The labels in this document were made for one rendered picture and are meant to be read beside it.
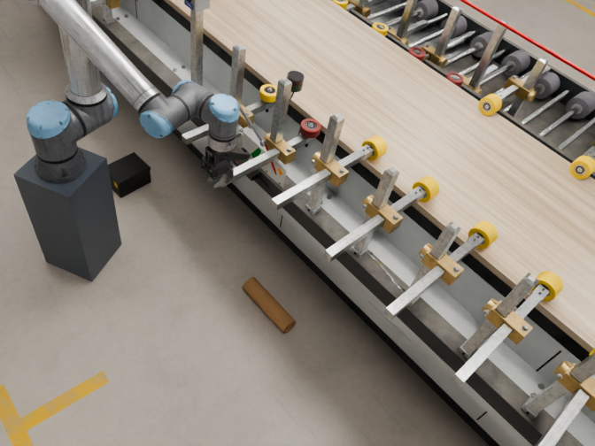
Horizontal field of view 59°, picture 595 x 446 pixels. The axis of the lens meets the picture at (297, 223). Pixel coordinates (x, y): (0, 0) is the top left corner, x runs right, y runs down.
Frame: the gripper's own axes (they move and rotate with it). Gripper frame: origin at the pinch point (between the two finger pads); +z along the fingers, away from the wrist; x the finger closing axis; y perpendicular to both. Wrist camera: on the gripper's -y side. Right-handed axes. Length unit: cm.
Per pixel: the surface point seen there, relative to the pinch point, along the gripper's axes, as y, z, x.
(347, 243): -8, -14, 51
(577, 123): -180, 6, 57
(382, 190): -26, -23, 46
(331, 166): -26.7, -15.3, 24.5
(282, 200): -3.0, -13.7, 25.9
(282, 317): -19, 74, 29
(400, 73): -102, -10, -5
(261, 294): -19, 74, 13
